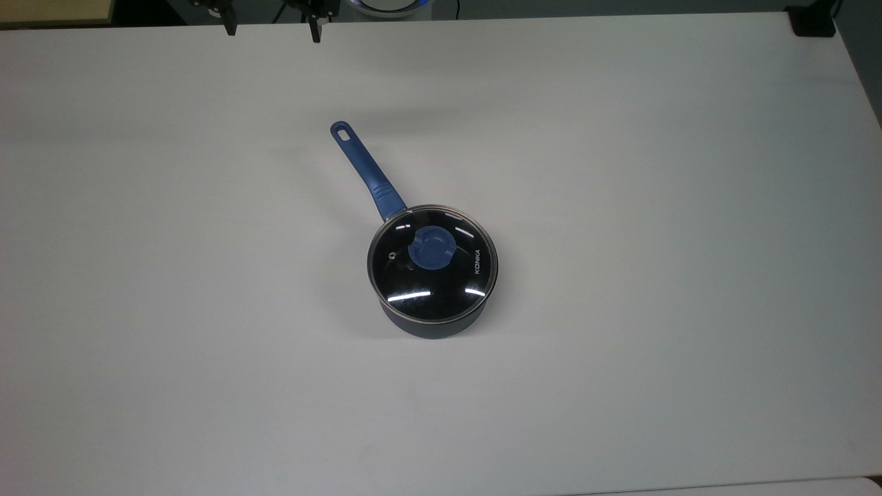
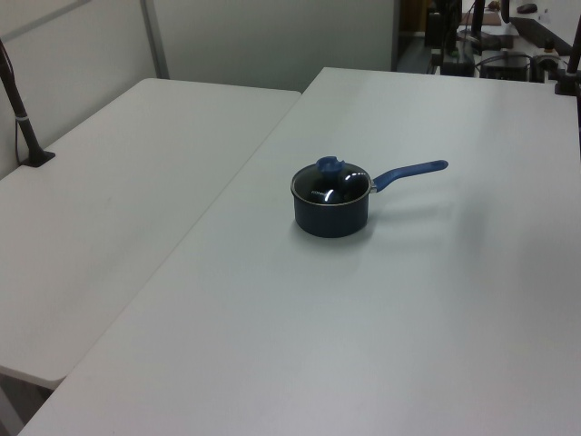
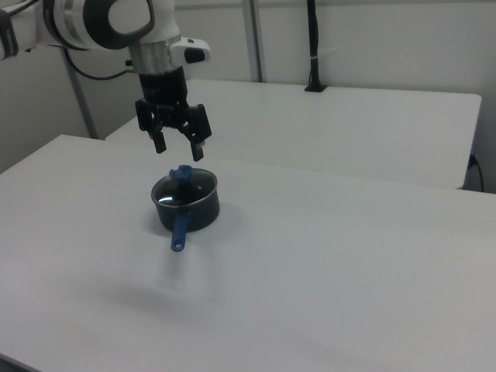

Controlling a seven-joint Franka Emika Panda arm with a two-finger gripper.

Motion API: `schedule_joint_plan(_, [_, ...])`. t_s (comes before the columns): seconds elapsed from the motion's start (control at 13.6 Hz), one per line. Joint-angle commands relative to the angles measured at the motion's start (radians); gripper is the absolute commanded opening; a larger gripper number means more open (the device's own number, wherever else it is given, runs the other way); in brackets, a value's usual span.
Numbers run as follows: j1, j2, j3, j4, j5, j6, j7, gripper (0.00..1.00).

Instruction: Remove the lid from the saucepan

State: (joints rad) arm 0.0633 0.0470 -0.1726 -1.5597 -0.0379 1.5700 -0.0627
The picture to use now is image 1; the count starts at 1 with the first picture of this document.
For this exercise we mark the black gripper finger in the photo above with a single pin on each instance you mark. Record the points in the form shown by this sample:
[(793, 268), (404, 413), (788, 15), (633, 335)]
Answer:
[(314, 27), (228, 22)]

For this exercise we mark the glass lid with blue knob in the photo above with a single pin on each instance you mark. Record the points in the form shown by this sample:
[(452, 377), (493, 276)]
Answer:
[(431, 249)]

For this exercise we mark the wooden board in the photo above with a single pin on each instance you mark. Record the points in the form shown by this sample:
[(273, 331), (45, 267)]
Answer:
[(55, 10)]

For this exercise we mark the black table clamp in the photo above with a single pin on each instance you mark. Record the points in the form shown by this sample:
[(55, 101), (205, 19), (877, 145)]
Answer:
[(812, 19)]

